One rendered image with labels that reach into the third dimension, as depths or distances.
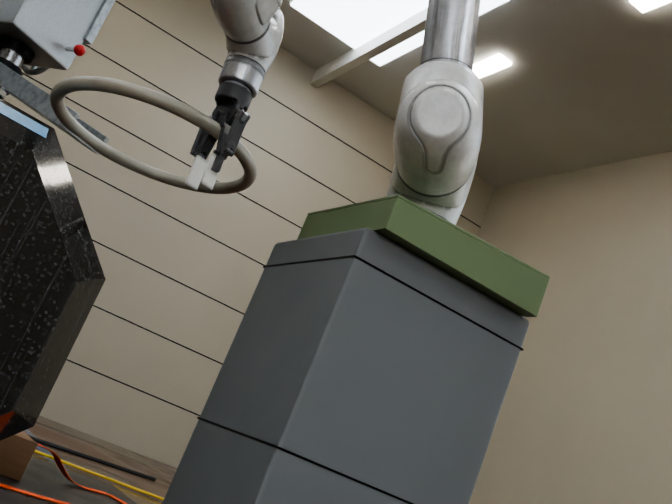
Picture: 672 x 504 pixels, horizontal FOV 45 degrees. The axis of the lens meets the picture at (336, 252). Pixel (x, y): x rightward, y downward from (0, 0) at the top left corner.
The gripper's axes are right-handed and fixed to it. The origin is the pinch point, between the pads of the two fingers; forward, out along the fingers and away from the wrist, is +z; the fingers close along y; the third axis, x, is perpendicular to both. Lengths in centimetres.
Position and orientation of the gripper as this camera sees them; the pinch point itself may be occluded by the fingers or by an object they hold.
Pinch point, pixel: (203, 173)
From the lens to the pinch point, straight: 172.4
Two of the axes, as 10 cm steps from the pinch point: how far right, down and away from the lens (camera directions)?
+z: -3.0, 9.1, -3.0
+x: -6.1, -4.2, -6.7
